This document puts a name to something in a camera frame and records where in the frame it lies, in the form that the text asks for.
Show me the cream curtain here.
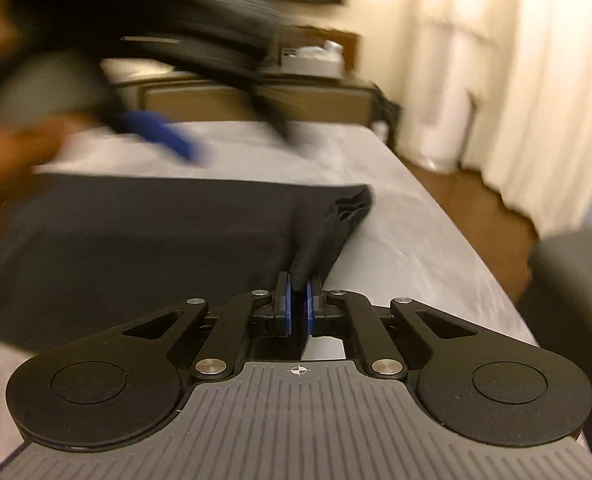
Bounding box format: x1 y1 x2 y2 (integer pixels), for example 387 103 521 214
461 0 592 241

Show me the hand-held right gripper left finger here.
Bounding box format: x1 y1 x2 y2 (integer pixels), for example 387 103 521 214
123 271 293 380

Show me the person's left hand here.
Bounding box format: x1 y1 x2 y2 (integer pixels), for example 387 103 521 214
0 0 94 248

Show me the black garment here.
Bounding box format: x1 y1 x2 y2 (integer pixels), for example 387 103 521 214
0 172 377 356

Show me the grey chair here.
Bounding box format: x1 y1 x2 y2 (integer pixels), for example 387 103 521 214
516 225 592 480

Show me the white storage basket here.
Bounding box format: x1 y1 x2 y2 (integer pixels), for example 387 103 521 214
281 40 347 80

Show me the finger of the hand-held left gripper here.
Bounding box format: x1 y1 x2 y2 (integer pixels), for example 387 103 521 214
100 107 214 167
246 67 301 148

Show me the grey and brown sideboard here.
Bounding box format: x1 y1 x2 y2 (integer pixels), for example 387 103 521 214
100 57 381 126

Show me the black bag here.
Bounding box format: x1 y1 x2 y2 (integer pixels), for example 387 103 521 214
373 95 401 148

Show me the wooden framed board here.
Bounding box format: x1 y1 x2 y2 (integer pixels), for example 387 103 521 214
321 30 364 78

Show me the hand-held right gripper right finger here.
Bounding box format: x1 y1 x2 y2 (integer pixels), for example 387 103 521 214
305 274 477 380

